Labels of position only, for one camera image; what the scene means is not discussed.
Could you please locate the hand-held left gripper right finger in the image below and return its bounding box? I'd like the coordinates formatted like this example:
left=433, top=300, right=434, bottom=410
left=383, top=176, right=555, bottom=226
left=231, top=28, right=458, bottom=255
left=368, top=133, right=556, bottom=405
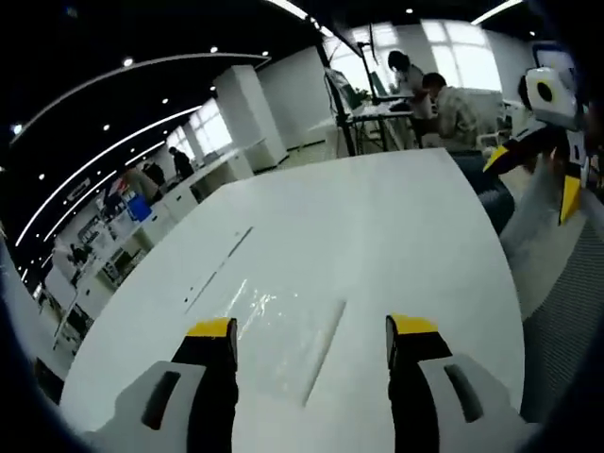
left=385, top=313, right=539, bottom=453

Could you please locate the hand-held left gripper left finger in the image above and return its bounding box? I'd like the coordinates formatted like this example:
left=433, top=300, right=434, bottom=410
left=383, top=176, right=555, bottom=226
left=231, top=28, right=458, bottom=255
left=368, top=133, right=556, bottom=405
left=79, top=316, right=240, bottom=453

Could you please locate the clear resealable bag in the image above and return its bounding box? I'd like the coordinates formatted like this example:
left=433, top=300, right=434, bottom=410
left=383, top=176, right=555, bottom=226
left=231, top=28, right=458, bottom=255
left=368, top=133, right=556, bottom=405
left=221, top=277, right=348, bottom=408

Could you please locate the white mesh office chair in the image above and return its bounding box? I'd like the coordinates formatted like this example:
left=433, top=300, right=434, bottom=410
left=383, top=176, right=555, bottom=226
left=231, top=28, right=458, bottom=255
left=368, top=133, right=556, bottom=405
left=499, top=155, right=604, bottom=421

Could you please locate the white standing desk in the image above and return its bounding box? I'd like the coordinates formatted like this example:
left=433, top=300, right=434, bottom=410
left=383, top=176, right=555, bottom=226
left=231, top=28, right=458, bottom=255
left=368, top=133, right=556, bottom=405
left=306, top=101, right=417, bottom=153

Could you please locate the blue storage bin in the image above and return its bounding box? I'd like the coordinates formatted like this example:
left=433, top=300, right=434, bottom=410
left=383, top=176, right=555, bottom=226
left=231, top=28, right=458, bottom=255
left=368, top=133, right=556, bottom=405
left=126, top=195, right=154, bottom=223

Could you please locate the row of white desks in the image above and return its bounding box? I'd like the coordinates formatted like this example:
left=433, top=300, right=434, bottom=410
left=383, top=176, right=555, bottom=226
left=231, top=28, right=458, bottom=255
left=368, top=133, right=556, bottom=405
left=42, top=149, right=254, bottom=331

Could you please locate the computer monitor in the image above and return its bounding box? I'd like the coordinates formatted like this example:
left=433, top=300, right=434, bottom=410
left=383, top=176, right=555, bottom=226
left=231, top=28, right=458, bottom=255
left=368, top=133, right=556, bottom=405
left=325, top=68, right=356, bottom=113

